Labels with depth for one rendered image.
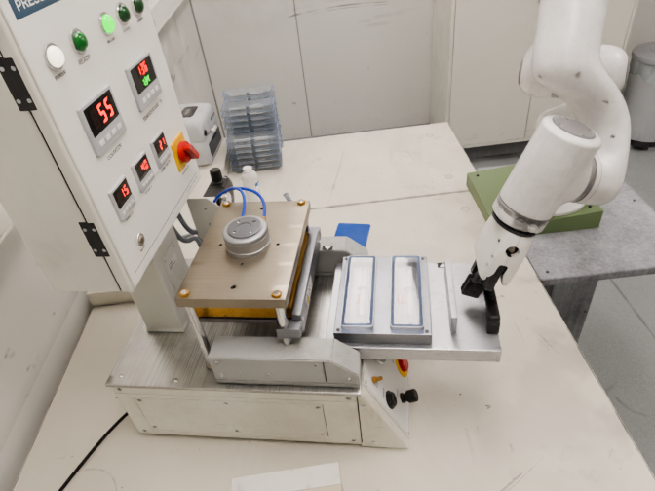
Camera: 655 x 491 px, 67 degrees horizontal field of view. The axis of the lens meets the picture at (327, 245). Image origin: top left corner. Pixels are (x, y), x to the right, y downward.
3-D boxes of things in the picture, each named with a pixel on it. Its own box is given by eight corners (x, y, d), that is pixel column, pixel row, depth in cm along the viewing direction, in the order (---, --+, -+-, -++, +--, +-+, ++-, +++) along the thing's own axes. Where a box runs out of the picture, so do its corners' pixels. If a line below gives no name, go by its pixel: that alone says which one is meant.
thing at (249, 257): (154, 336, 84) (128, 281, 76) (208, 226, 108) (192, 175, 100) (293, 339, 80) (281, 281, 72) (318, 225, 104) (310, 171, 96)
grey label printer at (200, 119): (148, 170, 179) (133, 128, 168) (166, 145, 194) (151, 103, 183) (214, 167, 176) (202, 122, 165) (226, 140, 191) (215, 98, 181)
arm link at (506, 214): (558, 229, 72) (548, 244, 73) (545, 196, 78) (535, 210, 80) (505, 213, 71) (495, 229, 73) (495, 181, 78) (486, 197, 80)
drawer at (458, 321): (326, 360, 87) (321, 331, 82) (337, 276, 104) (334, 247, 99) (499, 365, 83) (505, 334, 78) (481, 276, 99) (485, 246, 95)
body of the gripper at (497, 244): (549, 241, 72) (512, 291, 80) (534, 202, 80) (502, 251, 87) (501, 228, 72) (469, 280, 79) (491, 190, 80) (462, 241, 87)
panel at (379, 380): (408, 438, 93) (362, 384, 83) (406, 320, 116) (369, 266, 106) (418, 436, 92) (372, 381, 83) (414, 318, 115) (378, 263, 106)
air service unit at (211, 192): (209, 250, 109) (191, 194, 99) (227, 212, 120) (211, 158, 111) (232, 250, 108) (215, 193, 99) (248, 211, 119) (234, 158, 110)
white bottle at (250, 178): (250, 211, 159) (241, 172, 150) (247, 204, 163) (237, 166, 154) (265, 207, 160) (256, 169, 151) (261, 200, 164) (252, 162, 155)
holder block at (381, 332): (334, 342, 85) (332, 332, 83) (344, 266, 100) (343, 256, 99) (431, 344, 83) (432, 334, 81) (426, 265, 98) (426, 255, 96)
